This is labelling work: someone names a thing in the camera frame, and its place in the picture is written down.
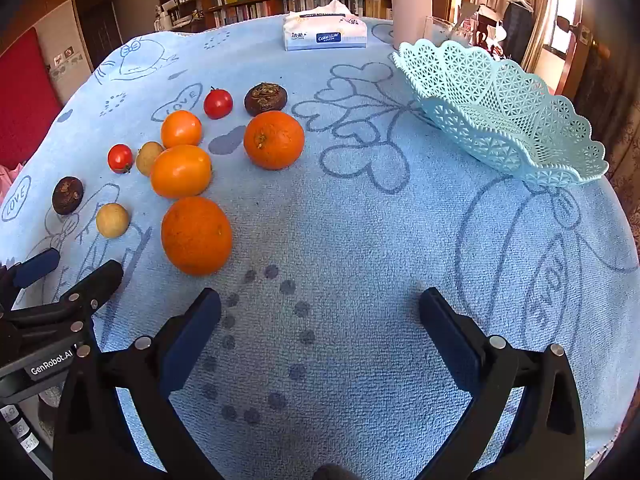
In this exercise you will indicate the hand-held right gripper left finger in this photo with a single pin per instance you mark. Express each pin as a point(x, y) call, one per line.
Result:
point(192, 342)

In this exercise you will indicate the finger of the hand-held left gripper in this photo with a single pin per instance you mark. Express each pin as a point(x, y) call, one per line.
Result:
point(100, 280)
point(37, 266)

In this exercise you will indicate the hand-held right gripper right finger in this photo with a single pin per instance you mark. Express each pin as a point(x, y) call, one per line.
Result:
point(450, 342)

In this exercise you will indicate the tan longan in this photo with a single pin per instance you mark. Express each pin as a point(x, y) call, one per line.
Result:
point(146, 158)
point(112, 220)

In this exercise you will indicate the red cherry tomato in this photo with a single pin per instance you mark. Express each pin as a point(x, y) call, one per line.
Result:
point(120, 158)
point(218, 104)

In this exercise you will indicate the orange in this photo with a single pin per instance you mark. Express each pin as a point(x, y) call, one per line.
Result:
point(196, 236)
point(274, 140)

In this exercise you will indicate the teal lattice plastic basket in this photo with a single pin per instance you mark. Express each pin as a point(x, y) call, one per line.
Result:
point(500, 105)

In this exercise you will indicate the dark water chestnut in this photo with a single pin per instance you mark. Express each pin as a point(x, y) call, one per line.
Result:
point(265, 99)
point(67, 195)

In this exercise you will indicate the pink cloth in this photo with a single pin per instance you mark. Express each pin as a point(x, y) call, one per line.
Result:
point(7, 177)

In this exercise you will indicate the large persimmon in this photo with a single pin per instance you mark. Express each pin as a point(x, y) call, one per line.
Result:
point(181, 171)

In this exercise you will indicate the blue printed towel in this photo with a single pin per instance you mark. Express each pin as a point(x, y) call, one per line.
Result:
point(350, 210)

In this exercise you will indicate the small persimmon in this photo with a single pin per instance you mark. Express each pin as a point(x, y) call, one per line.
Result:
point(181, 129)

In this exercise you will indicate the dark wooden door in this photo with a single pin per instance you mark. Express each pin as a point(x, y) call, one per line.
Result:
point(100, 30)

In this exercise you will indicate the small cluttered wooden shelf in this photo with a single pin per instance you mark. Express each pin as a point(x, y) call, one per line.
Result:
point(180, 2)

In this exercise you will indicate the clear glass cup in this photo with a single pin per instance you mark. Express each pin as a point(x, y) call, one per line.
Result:
point(440, 30)

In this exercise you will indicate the black hanging coat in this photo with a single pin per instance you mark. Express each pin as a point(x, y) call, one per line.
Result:
point(516, 30)

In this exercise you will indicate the white tissue pack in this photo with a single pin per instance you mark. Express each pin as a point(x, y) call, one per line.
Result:
point(325, 35)

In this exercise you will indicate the pink cylindrical bottle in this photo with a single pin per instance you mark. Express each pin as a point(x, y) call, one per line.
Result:
point(410, 5)

